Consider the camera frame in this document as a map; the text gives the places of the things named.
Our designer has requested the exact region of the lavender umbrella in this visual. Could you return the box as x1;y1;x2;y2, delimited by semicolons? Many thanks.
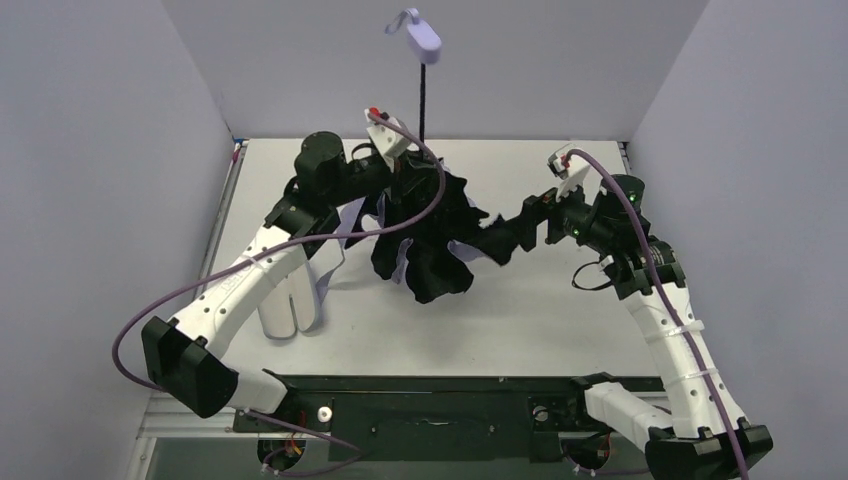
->
315;7;531;306

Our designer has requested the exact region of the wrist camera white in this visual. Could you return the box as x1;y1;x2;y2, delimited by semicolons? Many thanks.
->
547;142;590;199
364;107;411;173

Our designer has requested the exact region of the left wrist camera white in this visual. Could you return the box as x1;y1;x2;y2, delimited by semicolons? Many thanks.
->
364;107;411;173

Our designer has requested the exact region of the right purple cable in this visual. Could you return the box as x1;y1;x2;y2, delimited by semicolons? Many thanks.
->
563;148;753;480

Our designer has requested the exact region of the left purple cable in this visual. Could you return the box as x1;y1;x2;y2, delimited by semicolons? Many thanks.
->
111;112;448;480

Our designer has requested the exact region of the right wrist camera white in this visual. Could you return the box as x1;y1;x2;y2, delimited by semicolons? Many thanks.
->
547;142;590;199

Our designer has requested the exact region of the aluminium frame rail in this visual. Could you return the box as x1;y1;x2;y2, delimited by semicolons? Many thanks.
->
137;390;735;440

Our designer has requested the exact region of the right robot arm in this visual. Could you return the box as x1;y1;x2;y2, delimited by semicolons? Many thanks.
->
518;174;773;479

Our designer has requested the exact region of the lavender umbrella case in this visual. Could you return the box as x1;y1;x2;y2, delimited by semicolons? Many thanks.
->
258;262;322;340

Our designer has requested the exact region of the purple cable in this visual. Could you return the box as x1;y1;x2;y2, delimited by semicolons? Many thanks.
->
563;148;753;480
111;112;448;480

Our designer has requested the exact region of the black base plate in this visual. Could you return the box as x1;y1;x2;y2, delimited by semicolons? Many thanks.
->
224;370;661;476

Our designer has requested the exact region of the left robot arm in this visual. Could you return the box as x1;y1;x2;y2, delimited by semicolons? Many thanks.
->
141;126;421;418

